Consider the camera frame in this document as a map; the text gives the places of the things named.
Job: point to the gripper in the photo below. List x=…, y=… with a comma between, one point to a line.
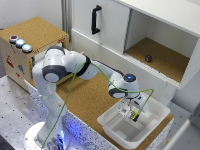
x=128, y=106

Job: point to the yellow block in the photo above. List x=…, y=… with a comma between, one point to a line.
x=135, y=116

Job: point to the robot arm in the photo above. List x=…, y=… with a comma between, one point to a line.
x=53, y=63

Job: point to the white plastic box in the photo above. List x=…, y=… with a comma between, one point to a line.
x=146, y=131

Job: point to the wooden drawer box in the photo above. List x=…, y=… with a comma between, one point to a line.
x=36, y=31

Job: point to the purple block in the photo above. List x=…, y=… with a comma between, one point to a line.
x=148, y=58

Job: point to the white sliding door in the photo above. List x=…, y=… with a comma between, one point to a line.
x=111, y=23

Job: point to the white cabinet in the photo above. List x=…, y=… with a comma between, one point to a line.
x=160, y=16

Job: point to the green button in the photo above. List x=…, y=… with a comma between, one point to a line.
x=26, y=48

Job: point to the blue button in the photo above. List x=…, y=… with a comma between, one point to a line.
x=20, y=42

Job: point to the red button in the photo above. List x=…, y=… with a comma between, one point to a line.
x=13, y=39

